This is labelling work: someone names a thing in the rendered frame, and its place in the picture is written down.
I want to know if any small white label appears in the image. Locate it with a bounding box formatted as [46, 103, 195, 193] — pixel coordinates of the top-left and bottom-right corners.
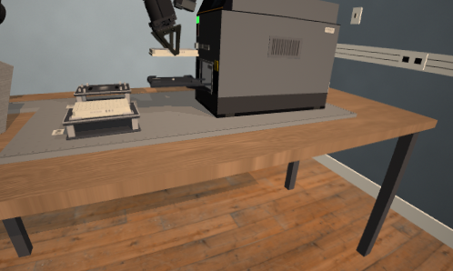
[52, 129, 65, 135]

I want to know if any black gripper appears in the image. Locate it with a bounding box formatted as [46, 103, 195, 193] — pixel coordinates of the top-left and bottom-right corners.
[144, 0, 181, 55]

